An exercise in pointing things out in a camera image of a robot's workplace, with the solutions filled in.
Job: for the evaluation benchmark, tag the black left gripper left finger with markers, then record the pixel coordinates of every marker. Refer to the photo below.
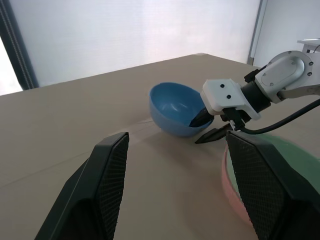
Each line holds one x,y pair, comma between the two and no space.
85,195

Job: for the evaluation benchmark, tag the dark ribbed vertical post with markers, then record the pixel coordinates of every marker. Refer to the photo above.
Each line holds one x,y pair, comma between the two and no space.
17,50

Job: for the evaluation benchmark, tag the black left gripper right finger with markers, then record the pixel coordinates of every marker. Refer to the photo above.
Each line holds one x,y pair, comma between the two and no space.
270,195

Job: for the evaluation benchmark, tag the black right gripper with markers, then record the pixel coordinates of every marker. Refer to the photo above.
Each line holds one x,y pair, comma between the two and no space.
235,117

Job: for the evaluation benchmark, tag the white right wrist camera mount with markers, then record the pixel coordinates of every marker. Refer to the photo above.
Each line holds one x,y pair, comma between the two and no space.
220,97

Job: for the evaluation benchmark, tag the blue plastic bowl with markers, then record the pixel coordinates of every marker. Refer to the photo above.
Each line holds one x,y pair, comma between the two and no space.
170,100

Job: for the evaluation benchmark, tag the pink plate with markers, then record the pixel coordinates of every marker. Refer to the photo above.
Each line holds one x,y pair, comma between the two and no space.
230,191

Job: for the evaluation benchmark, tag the grey vertical wall post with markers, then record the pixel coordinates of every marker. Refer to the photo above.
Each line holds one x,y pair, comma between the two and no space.
257,30

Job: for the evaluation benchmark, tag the white desk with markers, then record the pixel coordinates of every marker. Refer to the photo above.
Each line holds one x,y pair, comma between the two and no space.
310,45

